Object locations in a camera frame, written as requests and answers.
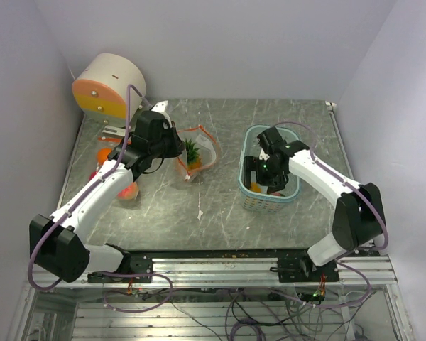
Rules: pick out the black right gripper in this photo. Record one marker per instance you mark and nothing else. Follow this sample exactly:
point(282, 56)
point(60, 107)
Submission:
point(252, 163)

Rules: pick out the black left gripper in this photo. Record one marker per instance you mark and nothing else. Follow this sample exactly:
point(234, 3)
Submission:
point(177, 144)

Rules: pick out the small yellow toy fruit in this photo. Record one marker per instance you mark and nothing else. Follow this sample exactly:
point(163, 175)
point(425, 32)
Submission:
point(255, 187)

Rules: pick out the toy pineapple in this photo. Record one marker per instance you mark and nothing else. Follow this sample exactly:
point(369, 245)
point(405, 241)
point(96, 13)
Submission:
point(194, 160)

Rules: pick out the toy peach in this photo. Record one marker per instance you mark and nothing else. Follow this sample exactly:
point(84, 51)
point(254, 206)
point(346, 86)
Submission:
point(129, 193)

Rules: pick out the toy orange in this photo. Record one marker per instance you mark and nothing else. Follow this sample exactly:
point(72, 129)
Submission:
point(102, 155)

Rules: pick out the red toy apple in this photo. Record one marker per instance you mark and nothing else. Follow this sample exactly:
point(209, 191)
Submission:
point(92, 175)

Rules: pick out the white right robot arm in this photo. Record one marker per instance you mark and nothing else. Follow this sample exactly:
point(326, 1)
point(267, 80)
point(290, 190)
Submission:
point(358, 210)

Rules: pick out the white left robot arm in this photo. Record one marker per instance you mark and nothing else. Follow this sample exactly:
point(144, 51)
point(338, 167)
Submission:
point(58, 242)

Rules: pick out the light blue plastic basket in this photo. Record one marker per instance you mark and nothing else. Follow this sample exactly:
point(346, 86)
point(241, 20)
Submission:
point(262, 202)

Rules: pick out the white cylindrical drawer box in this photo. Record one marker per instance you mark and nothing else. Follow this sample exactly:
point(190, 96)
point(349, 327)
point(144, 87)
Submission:
point(101, 89)

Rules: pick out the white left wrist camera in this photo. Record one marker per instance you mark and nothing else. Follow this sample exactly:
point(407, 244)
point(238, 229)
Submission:
point(162, 108)

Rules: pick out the small white metal bracket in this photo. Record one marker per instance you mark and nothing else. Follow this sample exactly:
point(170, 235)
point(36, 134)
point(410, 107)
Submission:
point(113, 131)

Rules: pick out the white corner bracket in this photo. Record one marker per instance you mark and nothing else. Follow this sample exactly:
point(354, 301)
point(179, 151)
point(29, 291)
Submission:
point(331, 106)

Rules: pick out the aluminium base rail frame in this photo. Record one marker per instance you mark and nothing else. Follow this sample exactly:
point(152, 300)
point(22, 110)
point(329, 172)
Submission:
point(255, 272)

